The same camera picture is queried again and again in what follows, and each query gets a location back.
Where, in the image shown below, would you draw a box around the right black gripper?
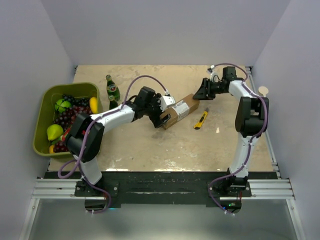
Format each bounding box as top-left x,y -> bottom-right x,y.
192,78 -> 227,102

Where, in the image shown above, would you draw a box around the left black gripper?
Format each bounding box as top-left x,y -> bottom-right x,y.
144,93 -> 171,128

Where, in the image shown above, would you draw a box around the brown cardboard express box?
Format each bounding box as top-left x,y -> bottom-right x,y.
160,93 -> 200,130

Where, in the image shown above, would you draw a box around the yellow utility knife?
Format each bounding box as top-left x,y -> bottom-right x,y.
193,107 -> 209,130

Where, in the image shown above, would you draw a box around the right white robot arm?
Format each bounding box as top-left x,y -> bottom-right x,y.
193,63 -> 269,183

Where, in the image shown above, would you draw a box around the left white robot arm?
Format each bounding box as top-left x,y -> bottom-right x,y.
64,86 -> 176,196

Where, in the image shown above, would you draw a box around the green glass bottle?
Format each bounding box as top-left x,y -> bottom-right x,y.
108,95 -> 119,110
105,74 -> 121,101

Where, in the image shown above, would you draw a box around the beige cup bottle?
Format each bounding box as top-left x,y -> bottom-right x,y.
258,86 -> 269,97

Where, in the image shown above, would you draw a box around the yellow lemon fruit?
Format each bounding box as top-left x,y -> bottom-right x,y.
89,97 -> 98,114

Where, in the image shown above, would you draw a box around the dark black grape bunch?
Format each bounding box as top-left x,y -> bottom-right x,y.
62,94 -> 90,107

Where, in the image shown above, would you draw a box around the red purple grape bunch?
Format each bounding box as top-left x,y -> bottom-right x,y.
53,106 -> 93,131

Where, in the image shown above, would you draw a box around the red dragon fruit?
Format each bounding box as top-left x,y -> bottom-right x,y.
61,127 -> 71,142

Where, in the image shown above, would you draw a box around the lower dark red grapes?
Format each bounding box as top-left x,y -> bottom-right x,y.
53,141 -> 69,153

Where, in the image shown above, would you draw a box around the yellow green pear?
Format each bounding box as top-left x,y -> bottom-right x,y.
46,124 -> 64,141

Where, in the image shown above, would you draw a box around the olive green plastic bin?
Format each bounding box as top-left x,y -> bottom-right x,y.
32,82 -> 103,159

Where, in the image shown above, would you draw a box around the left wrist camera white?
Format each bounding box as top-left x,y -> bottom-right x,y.
159,95 -> 176,111

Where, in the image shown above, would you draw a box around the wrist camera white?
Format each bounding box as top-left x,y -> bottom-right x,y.
207,65 -> 221,82
159,95 -> 176,111

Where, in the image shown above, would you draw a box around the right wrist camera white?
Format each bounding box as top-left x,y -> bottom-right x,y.
207,65 -> 221,82

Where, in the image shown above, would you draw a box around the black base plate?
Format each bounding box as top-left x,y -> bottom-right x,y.
44,170 -> 252,211

